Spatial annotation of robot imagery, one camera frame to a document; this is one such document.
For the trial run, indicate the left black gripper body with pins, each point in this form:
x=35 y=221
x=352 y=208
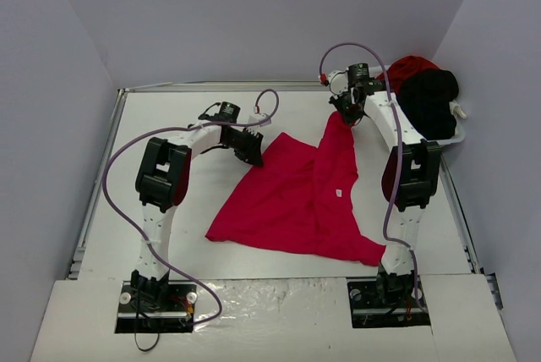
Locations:
x=246 y=145

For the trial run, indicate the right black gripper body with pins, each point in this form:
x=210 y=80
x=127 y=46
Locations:
x=349 y=106

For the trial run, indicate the bright red t shirt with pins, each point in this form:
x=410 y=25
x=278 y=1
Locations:
x=300 y=200

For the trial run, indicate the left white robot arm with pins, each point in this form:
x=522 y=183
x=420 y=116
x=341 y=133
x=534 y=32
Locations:
x=163 y=179

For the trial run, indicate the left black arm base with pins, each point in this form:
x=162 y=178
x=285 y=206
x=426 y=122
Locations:
x=175 y=314

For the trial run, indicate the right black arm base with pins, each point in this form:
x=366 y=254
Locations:
x=368 y=310

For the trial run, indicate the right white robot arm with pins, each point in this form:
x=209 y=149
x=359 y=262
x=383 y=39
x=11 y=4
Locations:
x=410 y=177

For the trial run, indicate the dark red t shirt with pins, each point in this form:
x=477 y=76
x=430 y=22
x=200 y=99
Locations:
x=404 y=68

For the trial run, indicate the black t shirt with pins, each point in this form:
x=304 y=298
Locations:
x=425 y=99

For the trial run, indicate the white garment piece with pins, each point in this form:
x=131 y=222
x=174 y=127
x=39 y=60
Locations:
x=456 y=110

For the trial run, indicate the white plastic laundry basket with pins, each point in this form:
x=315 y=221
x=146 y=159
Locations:
x=458 y=137

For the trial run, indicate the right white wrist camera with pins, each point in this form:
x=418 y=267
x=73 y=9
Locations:
x=336 y=81

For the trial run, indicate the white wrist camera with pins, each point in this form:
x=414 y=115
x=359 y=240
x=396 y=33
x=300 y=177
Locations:
x=258 y=119
x=336 y=81

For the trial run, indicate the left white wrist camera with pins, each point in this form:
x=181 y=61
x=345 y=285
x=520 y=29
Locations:
x=258 y=119

